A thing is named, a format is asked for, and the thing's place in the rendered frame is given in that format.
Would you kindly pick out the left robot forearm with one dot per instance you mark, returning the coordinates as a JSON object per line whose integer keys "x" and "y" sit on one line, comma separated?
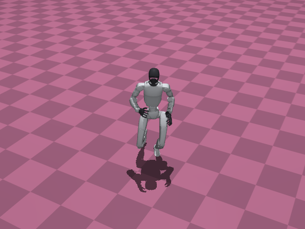
{"x": 170, "y": 106}

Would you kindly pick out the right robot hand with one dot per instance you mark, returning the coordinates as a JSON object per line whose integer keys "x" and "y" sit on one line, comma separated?
{"x": 141, "y": 112}

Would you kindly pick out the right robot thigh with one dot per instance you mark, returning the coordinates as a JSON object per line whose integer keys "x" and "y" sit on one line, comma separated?
{"x": 141, "y": 130}

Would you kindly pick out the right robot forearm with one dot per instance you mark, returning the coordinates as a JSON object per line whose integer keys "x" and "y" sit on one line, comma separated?
{"x": 134, "y": 105}

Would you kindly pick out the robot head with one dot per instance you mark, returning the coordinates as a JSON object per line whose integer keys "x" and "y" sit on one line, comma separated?
{"x": 153, "y": 73}

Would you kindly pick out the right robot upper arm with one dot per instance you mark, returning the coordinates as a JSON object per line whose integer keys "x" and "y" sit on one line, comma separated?
{"x": 139, "y": 87}

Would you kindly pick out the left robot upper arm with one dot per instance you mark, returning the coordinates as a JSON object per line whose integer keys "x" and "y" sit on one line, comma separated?
{"x": 167, "y": 89}

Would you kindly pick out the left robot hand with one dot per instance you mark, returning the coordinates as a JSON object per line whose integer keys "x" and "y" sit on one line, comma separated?
{"x": 168, "y": 115}

